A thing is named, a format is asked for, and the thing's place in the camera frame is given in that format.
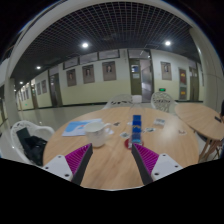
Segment flat round red coaster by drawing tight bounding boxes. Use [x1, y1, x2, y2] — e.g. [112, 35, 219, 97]
[124, 137, 145, 151]

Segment white plastic lattice chair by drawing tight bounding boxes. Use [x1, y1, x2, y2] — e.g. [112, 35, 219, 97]
[150, 91, 176, 114]
[9, 119, 56, 166]
[102, 93, 134, 110]

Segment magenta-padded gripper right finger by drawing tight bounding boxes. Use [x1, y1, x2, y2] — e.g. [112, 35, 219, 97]
[130, 142, 184, 186]

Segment round ceiling lights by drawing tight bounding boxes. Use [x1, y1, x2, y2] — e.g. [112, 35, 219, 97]
[18, 39, 173, 86]

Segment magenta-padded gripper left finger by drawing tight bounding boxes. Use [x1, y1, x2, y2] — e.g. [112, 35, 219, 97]
[42, 143, 94, 186]

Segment black bag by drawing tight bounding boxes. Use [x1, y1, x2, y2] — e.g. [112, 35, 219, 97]
[16, 127, 48, 167]

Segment white ceramic mug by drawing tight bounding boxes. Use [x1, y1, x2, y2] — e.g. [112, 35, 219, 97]
[83, 120, 113, 149]

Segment dark open doorway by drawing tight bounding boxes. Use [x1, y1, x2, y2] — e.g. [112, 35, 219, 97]
[127, 57, 155, 104]

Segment framed wall pictures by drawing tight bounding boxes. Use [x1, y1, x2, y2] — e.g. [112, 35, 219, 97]
[18, 60, 188, 101]

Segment round wooden side table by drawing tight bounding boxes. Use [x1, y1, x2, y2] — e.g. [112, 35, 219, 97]
[174, 102, 224, 164]

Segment clear blue-labelled drink bottle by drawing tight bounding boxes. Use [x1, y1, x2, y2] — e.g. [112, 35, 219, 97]
[128, 94, 146, 147]

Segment blue and white booklet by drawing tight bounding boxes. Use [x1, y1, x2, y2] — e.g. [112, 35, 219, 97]
[61, 118, 103, 138]

